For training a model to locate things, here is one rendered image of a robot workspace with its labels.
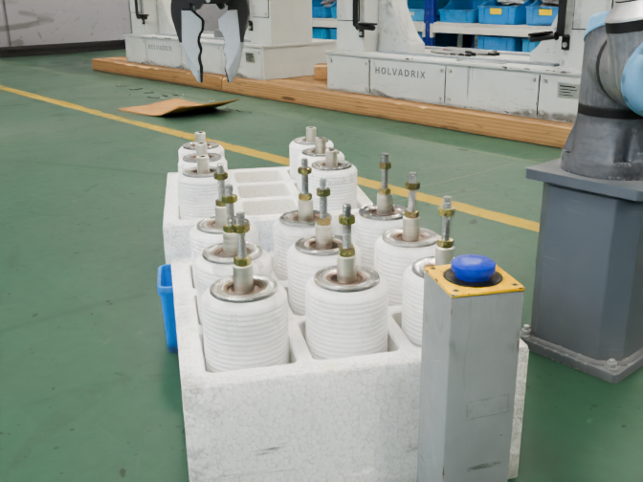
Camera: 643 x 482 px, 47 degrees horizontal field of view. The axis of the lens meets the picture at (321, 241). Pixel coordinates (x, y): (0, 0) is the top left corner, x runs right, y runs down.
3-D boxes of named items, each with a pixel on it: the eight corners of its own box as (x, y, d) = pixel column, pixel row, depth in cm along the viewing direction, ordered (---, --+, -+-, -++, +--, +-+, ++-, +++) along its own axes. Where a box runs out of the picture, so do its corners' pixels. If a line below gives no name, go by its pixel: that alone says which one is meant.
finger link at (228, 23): (256, 75, 101) (244, 5, 98) (250, 79, 95) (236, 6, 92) (234, 77, 101) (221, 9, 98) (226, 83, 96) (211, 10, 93)
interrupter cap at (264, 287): (213, 309, 77) (213, 303, 77) (206, 282, 84) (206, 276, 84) (284, 300, 79) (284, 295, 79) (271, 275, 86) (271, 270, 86)
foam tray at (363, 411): (411, 338, 125) (414, 237, 119) (518, 478, 89) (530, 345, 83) (179, 364, 117) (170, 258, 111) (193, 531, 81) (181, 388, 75)
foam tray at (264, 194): (339, 236, 175) (339, 163, 169) (380, 302, 139) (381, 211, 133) (173, 248, 169) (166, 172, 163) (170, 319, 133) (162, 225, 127)
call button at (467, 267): (483, 271, 70) (484, 251, 69) (501, 287, 66) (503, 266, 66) (443, 275, 69) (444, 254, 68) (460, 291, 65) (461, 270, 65)
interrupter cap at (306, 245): (284, 252, 93) (284, 248, 93) (310, 235, 100) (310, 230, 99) (339, 261, 90) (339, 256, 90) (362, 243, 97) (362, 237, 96)
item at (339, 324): (395, 404, 92) (399, 270, 86) (371, 446, 84) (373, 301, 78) (324, 389, 96) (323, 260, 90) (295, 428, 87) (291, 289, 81)
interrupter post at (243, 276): (234, 296, 80) (232, 269, 79) (232, 289, 82) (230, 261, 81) (256, 295, 81) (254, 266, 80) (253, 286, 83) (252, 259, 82)
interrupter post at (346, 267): (360, 279, 85) (360, 252, 84) (353, 287, 83) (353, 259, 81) (341, 276, 85) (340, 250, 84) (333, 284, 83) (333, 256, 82)
